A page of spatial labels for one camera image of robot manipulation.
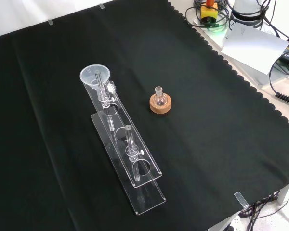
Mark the small glass round-bottom flask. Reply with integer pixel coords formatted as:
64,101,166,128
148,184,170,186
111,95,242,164
155,86,166,107

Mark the clear weighing funnel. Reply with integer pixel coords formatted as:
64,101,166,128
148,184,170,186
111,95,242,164
105,81,117,95

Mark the black looped cable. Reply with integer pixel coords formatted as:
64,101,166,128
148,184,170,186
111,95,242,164
184,5,230,31

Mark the yellow stop button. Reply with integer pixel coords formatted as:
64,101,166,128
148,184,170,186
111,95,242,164
200,0,219,26

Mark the white power strip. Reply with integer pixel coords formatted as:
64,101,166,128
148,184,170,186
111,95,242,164
222,214,242,231

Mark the clear plastic funnel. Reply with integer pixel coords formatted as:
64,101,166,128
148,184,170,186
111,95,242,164
79,64,111,102

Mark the clear acrylic funnel stand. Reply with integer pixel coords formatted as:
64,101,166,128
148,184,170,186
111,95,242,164
81,72,166,216

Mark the white paper sheet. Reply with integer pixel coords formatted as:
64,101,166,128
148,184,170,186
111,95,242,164
221,22,289,76

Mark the black bench cloth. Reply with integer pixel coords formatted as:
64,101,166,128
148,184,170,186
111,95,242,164
0,0,289,231

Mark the black coiled cable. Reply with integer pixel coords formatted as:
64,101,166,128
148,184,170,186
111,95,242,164
269,51,289,107

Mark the cork ring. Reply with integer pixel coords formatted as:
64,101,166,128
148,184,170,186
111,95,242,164
149,94,172,116

